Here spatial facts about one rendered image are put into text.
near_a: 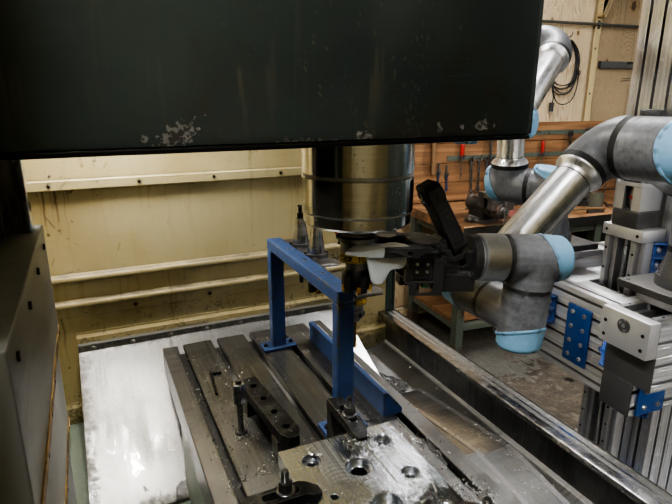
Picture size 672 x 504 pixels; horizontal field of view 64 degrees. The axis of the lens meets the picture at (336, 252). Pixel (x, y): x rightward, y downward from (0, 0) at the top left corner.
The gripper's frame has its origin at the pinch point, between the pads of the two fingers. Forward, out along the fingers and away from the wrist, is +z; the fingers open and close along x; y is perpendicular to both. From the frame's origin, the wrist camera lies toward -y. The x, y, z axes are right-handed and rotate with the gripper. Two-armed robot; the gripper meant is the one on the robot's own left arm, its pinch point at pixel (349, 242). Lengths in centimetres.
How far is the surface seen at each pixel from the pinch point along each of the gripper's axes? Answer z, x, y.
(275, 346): 5, 68, 49
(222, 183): 21, 98, 6
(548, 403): -151, 160, 130
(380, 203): -2.0, -7.9, -7.4
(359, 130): 2.7, -13.8, -16.8
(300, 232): 0, 64, 14
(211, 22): 19.0, -18.0, -26.4
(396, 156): -3.9, -7.2, -13.5
